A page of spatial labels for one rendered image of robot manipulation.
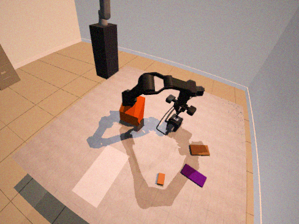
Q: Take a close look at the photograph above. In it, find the purple flat slab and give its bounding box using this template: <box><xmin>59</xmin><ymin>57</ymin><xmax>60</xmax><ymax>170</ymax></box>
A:
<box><xmin>181</xmin><ymin>164</ymin><xmax>206</xmax><ymax>187</ymax></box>

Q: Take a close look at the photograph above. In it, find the orange flat rectangular pad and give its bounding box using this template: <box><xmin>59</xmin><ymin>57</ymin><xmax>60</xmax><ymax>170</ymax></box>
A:
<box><xmin>189</xmin><ymin>144</ymin><xmax>210</xmax><ymax>156</ymax></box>

